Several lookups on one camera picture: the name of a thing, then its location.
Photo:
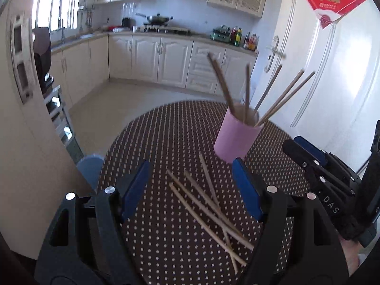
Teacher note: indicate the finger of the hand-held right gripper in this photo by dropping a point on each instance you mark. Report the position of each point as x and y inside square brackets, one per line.
[323, 184]
[308, 147]

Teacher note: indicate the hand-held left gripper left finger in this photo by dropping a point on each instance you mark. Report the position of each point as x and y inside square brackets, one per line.
[136, 188]

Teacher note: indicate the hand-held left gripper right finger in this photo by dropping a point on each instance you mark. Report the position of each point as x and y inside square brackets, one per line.
[248, 187]

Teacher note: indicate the light wooden chopstick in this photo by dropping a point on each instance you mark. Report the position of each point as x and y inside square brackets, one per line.
[201, 190]
[210, 184]
[193, 209]
[184, 185]

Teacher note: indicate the pink cup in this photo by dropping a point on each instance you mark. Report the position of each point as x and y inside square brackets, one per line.
[234, 136]

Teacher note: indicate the group of wooden chopsticks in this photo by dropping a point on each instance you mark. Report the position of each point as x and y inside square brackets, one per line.
[220, 78]

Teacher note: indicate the person's right hand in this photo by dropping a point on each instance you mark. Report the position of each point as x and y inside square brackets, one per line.
[350, 255]

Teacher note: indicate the blue round stool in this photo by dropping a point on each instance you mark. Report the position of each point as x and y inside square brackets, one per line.
[89, 169]

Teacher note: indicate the brown polka dot tablecloth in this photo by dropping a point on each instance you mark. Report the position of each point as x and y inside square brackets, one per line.
[166, 142]

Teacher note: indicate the metal storage rack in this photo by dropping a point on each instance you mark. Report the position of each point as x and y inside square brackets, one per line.
[56, 95]

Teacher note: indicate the dark sauce bottle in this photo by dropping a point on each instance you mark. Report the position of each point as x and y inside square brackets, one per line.
[246, 41]

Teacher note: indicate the cream lower cabinets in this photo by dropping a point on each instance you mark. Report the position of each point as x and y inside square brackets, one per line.
[148, 59]

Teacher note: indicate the green yellow bottle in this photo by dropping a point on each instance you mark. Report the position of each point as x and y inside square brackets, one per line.
[238, 38]

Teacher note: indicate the bottles and green container group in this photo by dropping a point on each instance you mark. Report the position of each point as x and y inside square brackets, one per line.
[221, 35]

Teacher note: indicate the gas stove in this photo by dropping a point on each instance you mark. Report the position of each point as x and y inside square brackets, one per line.
[166, 30]

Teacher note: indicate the black kettle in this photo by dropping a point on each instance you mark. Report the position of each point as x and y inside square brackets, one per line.
[126, 22]

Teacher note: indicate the black kitchen appliance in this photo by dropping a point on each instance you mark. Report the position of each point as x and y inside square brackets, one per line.
[41, 50]

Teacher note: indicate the metal wok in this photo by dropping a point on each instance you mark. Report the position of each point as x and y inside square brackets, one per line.
[157, 20]

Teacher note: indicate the silver faucet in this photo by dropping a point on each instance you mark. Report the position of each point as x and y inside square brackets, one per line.
[62, 32]

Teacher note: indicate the metal door strike plate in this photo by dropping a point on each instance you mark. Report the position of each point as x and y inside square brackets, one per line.
[20, 58]

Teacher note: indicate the hanging utensil rack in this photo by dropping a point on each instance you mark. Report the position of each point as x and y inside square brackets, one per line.
[86, 17]

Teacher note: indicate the kitchen window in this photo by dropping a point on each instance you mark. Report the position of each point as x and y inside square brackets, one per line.
[56, 0]

